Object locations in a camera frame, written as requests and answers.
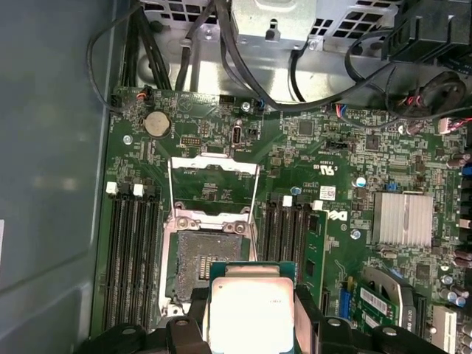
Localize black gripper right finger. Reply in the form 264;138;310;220
294;283;443;354

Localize round black speaker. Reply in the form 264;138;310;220
420;72;468;115

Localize metal socket cover frame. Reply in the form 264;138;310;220
167;153;262;224

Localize CPU socket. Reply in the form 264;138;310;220
159;206;261;322

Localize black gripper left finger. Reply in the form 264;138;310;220
77;286;213;354

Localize thick dark grey cables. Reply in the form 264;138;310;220
215;0;281;110

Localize blue expansion slot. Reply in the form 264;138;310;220
339;282;353;322

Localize black cable bundle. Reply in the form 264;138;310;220
123;5;174;91

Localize green RAM stick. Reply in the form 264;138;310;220
304;209;329;309

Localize RAM slot white latch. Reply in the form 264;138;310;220
131;183;147;331
104;182;119;331
278;194;294;263

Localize silver drive cage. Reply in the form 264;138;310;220
142;0;405;51

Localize white motherboard sticker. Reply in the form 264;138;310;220
319;185;339;202

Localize thin black wire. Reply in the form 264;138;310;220
86;1;143;111

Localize green motherboard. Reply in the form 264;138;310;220
90;86;472;354

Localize CPU with silver top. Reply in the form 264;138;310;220
208;260;298;354

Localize silver coin cell battery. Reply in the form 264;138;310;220
143;111;171;138

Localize graphics card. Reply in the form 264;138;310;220
355;267;431;354

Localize silver finned heatsink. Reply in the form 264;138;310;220
371;190;435;247

